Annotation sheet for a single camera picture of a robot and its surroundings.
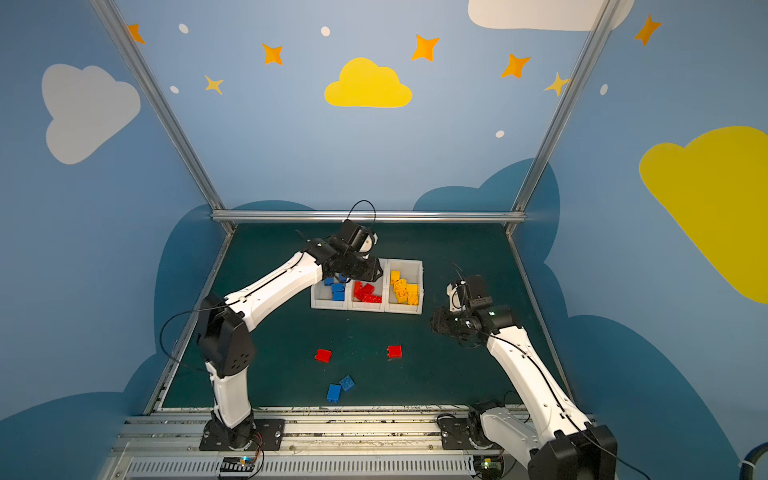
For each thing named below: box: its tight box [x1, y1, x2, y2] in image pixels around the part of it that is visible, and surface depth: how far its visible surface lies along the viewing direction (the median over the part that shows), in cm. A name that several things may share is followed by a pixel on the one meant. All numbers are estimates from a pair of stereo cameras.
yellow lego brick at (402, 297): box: [397, 290, 409, 304], surface depth 100 cm
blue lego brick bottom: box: [327, 384, 341, 404], surface depth 82 cm
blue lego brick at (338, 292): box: [331, 283, 345, 301], surface depth 101 cm
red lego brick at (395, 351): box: [387, 345, 403, 359], surface depth 90 cm
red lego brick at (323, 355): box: [314, 348, 333, 364], surface depth 90 cm
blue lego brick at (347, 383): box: [339, 374, 355, 391], surface depth 84 cm
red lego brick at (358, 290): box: [354, 281, 363, 302], surface depth 101 cm
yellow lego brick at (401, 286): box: [394, 278, 409, 295], surface depth 102 cm
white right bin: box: [384, 258, 424, 315], surface depth 98 cm
